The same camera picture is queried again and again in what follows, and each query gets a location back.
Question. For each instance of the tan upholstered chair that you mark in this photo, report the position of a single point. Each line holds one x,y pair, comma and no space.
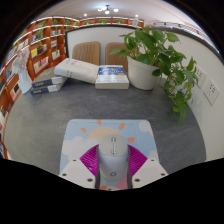
86,53
115,56

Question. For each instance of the green trailing pothos plant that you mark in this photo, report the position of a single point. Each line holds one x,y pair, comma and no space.
146,40

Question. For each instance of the white ceramic pitcher vase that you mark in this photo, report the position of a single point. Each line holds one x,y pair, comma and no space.
25,83

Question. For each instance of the white plant pot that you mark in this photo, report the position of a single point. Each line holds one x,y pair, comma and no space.
143,75

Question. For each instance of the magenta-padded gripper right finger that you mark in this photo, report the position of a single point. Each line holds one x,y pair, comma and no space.
151,171

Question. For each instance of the orange wooden bookshelf unit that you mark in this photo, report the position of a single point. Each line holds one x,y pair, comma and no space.
40,53

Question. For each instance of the pastel cloud print mouse pad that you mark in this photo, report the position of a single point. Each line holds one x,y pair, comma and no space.
83,133

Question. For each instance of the blue and white cover book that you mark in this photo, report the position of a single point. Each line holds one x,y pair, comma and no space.
111,78

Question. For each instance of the white computer mouse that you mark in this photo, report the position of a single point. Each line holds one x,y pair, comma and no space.
112,158

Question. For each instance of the multi-bulb ceiling lamp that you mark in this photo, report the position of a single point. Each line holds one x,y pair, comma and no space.
107,9

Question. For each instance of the thick white book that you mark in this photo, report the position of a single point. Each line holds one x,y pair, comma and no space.
76,70

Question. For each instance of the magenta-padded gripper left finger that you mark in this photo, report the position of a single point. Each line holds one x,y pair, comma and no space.
73,171

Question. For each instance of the white wall socket plate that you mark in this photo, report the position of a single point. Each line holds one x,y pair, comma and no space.
211,91
200,76

